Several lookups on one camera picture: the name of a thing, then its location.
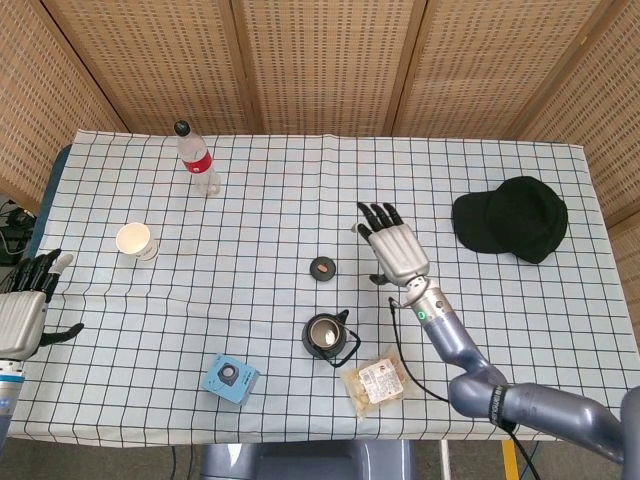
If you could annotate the packaged snack bag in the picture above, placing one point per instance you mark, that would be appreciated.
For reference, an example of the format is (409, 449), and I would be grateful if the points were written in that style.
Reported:
(377, 383)

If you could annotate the white paper cup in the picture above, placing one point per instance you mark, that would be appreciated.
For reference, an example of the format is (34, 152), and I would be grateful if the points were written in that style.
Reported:
(136, 242)

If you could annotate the robot torso base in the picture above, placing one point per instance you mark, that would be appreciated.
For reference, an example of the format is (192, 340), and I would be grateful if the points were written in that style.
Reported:
(305, 460)

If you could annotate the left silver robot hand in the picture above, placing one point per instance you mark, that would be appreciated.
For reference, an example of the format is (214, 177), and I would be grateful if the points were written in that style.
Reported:
(22, 305)

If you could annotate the black teapot lid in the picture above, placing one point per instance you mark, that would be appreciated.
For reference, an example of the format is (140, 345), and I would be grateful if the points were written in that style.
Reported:
(322, 269)

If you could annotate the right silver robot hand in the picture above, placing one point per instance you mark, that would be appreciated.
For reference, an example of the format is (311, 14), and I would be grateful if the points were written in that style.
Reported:
(399, 250)

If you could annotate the checkered tablecloth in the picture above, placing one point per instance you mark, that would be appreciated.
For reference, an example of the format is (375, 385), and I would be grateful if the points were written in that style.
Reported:
(300, 300)

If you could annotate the woven folding screen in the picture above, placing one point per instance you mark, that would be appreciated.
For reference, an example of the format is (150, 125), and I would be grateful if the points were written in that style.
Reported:
(320, 60)

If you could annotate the black teapot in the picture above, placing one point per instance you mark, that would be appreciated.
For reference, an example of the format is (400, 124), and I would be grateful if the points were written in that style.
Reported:
(326, 339)

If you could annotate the black baseball cap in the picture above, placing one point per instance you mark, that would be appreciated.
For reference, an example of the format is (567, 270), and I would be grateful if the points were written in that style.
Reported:
(512, 220)

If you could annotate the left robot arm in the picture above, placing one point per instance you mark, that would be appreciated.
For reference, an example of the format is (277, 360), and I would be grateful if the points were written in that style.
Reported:
(7, 390)

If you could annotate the clear plastic bottle red label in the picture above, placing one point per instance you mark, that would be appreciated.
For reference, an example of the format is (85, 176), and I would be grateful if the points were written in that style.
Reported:
(197, 159)

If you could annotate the blue speaker box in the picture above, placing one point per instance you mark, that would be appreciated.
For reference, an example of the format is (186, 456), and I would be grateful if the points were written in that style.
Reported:
(231, 378)

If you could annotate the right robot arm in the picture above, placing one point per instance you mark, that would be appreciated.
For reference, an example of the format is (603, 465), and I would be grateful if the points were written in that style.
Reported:
(505, 372)

